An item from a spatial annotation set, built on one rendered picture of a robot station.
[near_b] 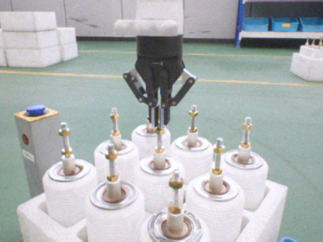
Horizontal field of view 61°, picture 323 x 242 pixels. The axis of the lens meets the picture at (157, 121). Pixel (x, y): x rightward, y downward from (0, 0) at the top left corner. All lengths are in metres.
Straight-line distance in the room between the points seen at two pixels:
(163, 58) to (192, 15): 5.09
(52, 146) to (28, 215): 0.17
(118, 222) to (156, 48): 0.26
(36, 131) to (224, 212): 0.41
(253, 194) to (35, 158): 0.46
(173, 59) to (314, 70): 2.23
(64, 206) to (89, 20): 5.64
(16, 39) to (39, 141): 2.64
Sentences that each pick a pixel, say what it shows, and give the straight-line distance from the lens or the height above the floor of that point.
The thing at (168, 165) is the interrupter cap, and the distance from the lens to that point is 0.53.
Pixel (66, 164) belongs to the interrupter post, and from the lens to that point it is 0.52.
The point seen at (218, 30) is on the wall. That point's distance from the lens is 5.52.
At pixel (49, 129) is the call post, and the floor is 0.28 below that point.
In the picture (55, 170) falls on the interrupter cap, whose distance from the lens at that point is 0.55.
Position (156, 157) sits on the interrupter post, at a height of 0.27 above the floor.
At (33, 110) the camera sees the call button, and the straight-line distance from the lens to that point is 0.65.
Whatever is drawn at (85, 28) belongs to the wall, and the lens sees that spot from 6.10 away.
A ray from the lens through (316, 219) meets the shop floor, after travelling 0.90.
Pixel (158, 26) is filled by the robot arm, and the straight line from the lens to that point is 0.38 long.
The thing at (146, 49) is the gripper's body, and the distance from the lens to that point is 0.43.
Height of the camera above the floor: 0.52
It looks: 21 degrees down
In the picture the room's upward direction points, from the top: straight up
